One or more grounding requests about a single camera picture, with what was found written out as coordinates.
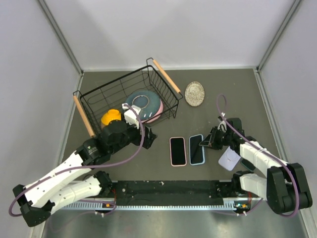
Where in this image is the teal edged black smartphone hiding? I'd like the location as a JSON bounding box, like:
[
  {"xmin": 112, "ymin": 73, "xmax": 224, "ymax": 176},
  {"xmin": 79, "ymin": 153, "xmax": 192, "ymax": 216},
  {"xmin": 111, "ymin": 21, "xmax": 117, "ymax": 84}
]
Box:
[{"xmin": 241, "ymin": 159, "xmax": 256, "ymax": 172}]

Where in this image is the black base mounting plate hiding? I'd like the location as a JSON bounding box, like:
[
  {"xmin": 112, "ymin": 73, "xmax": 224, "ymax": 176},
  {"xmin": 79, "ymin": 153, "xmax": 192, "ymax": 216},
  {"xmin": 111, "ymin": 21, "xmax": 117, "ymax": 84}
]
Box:
[{"xmin": 90, "ymin": 180, "xmax": 248, "ymax": 206}]

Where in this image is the light blue phone case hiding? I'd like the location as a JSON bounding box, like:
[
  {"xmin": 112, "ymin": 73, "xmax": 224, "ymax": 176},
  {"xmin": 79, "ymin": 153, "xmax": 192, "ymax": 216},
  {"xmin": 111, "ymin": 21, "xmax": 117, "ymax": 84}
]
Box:
[{"xmin": 189, "ymin": 134, "xmax": 206, "ymax": 166}]

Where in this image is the aluminium slotted rail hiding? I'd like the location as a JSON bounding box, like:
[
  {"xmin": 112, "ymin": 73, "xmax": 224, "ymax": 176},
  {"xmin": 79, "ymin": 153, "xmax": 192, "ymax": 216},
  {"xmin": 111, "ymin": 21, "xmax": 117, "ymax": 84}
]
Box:
[{"xmin": 62, "ymin": 200, "xmax": 250, "ymax": 211}]

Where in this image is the black wire dish basket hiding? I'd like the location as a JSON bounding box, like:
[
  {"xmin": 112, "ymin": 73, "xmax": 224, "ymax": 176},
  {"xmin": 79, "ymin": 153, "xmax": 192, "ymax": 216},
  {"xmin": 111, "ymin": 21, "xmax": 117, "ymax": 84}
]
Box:
[{"xmin": 73, "ymin": 58, "xmax": 183, "ymax": 137}]

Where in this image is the lilac phone case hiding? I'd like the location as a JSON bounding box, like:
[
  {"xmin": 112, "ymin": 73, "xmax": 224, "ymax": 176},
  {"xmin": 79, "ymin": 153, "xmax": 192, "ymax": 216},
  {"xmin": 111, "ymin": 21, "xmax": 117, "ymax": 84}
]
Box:
[{"xmin": 218, "ymin": 147, "xmax": 241, "ymax": 171}]

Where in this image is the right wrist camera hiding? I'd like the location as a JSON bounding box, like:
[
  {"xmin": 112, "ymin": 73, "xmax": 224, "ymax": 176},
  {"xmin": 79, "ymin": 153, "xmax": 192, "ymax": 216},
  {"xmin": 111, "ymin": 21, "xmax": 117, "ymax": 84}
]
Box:
[{"xmin": 217, "ymin": 112, "xmax": 227, "ymax": 132}]

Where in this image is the blue glazed ceramic plate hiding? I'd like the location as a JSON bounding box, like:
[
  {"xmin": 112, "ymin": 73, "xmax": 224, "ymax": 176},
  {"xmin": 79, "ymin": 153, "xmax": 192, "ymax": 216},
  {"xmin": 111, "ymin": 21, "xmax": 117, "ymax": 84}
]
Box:
[{"xmin": 125, "ymin": 90, "xmax": 161, "ymax": 120}]

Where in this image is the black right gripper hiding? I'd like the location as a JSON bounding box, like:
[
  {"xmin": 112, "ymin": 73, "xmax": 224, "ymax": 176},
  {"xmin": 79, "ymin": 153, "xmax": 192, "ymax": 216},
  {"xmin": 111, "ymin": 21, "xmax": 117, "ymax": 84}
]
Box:
[{"xmin": 200, "ymin": 126, "xmax": 232, "ymax": 150}]

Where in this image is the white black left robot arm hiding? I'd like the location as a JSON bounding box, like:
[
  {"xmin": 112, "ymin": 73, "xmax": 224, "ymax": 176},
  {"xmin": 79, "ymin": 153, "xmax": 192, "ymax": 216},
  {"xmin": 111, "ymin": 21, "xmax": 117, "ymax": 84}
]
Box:
[{"xmin": 13, "ymin": 120, "xmax": 157, "ymax": 227}]

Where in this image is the yellow ribbed bowl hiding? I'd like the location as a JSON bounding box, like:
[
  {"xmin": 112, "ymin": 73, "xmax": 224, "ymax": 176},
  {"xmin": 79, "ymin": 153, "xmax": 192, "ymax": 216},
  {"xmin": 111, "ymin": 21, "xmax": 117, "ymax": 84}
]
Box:
[{"xmin": 101, "ymin": 109, "xmax": 121, "ymax": 128}]

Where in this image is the pink phone case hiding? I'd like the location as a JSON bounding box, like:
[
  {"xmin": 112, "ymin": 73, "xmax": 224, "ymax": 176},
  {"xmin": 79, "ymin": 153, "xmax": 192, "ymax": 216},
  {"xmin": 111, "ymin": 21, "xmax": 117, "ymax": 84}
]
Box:
[{"xmin": 169, "ymin": 136, "xmax": 187, "ymax": 167}]

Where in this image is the pink plate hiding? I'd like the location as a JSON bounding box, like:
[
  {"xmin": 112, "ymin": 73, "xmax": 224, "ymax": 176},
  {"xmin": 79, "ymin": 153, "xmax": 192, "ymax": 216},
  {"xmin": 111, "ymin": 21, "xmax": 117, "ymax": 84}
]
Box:
[{"xmin": 142, "ymin": 100, "xmax": 163, "ymax": 123}]

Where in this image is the speckled oval dish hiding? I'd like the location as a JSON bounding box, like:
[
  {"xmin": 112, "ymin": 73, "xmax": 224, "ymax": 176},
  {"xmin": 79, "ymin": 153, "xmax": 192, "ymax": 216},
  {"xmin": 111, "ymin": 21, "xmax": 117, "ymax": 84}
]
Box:
[{"xmin": 185, "ymin": 81, "xmax": 205, "ymax": 107}]

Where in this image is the dark green smartphone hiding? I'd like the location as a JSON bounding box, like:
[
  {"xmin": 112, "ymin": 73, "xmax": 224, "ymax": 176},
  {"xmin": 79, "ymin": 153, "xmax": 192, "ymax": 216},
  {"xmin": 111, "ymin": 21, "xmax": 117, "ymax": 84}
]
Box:
[{"xmin": 190, "ymin": 135, "xmax": 205, "ymax": 164}]

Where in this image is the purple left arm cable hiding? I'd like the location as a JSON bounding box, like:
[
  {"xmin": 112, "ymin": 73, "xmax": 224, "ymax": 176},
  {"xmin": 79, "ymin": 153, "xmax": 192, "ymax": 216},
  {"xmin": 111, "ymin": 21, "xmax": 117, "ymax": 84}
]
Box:
[{"xmin": 8, "ymin": 104, "xmax": 147, "ymax": 217}]

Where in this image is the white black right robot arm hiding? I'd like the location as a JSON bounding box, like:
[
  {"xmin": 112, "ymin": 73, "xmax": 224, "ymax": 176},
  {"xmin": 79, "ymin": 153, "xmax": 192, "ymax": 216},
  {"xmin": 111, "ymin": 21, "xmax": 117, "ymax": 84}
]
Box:
[{"xmin": 199, "ymin": 118, "xmax": 313, "ymax": 215}]

